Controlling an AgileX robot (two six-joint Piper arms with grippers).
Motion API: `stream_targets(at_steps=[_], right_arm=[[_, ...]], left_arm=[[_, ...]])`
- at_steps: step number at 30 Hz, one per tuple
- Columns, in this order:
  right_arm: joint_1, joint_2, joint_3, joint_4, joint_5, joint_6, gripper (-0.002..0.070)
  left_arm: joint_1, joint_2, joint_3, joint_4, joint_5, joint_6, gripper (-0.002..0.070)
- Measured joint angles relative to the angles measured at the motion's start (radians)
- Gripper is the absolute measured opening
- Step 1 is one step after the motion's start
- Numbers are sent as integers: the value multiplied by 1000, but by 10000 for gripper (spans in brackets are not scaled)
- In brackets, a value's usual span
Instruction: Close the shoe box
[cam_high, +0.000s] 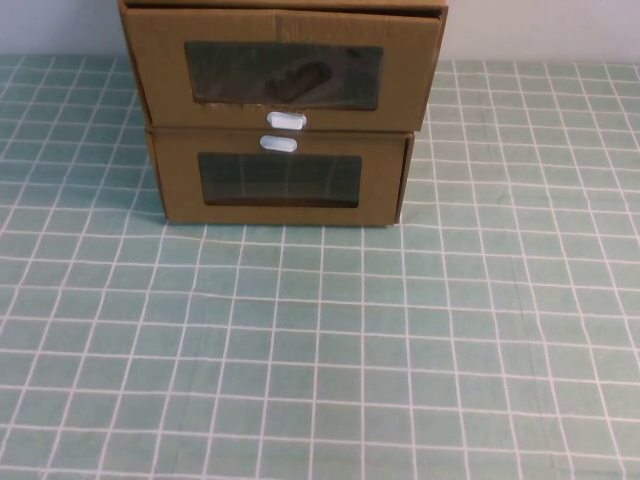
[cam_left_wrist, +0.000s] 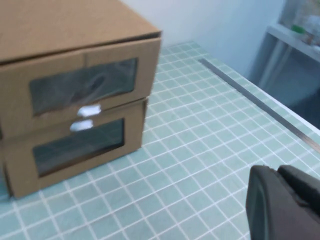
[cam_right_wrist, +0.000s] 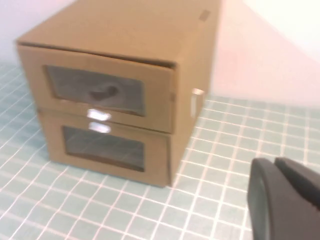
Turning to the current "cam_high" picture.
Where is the cardboard windowed drawer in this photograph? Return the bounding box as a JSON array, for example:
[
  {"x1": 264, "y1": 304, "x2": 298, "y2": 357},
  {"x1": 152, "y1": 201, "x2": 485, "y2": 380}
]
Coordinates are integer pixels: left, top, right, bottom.
[
  {"x1": 149, "y1": 129, "x2": 408, "y2": 227},
  {"x1": 123, "y1": 7, "x2": 444, "y2": 133}
]

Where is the cardboard shoe box shell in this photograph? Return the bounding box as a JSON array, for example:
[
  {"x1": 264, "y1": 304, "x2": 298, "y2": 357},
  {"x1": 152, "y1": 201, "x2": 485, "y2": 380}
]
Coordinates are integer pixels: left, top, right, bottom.
[{"x1": 117, "y1": 0, "x2": 450, "y2": 125}]

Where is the lower cardboard drawer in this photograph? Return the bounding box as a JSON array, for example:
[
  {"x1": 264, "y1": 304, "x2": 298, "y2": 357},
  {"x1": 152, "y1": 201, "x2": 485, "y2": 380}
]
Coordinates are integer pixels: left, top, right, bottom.
[{"x1": 144, "y1": 124, "x2": 417, "y2": 227}]

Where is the green white-grid tablecloth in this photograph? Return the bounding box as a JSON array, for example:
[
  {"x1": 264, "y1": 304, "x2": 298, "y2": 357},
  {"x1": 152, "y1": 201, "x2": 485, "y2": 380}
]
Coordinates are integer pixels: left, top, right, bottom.
[{"x1": 0, "y1": 53, "x2": 640, "y2": 480}]

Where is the white plastic drawer handle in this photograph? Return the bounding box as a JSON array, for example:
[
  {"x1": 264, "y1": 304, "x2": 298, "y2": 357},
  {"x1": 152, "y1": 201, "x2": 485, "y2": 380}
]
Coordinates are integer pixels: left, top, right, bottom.
[
  {"x1": 258, "y1": 133, "x2": 299, "y2": 153},
  {"x1": 265, "y1": 110, "x2": 308, "y2": 133}
]

